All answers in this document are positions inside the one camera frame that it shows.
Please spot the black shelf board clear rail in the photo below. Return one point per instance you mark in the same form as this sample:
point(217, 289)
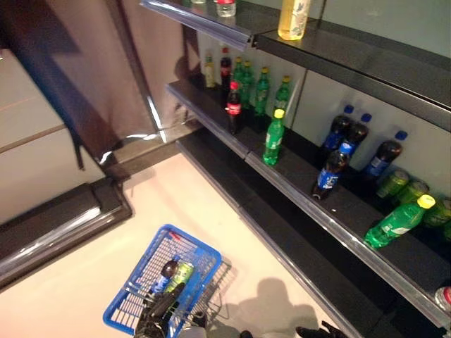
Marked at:
point(211, 24)
point(299, 169)
point(197, 102)

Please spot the small yellow tea bottle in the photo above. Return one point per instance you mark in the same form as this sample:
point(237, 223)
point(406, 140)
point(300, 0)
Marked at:
point(210, 74)

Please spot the green Sprite bottle yellow cap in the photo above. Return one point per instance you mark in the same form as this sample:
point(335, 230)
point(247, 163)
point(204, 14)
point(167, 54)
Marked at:
point(282, 96)
point(273, 141)
point(238, 72)
point(261, 93)
point(394, 225)
point(247, 84)

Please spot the blue plastic shopping basket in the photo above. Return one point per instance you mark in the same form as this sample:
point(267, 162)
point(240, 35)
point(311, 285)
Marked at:
point(204, 253)

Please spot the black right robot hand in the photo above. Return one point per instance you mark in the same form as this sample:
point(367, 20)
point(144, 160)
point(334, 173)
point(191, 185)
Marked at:
point(324, 332)

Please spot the clear water bottle red label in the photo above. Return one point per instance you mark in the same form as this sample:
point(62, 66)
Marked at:
point(444, 299)
point(225, 10)

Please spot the green soda bottle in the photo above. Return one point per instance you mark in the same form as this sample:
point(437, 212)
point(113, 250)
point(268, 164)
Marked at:
point(181, 276)

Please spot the Pepsi cola bottle blue label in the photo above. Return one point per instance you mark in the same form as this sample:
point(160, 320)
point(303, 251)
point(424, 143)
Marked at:
point(357, 134)
point(329, 176)
point(336, 132)
point(384, 155)
point(168, 269)

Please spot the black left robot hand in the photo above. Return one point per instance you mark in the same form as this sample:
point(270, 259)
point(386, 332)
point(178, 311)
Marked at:
point(155, 317)

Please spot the black low display shelf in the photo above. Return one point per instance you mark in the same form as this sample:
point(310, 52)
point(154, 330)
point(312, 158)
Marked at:
point(63, 225)

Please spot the black shelving base plinth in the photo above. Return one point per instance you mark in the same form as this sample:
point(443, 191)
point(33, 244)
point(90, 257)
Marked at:
point(282, 225)

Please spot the Coca-Cola bottle red cap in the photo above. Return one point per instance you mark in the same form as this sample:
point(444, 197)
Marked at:
point(225, 70)
point(234, 109)

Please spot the large yellow tea bottle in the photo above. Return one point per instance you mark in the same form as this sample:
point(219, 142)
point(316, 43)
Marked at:
point(292, 21)

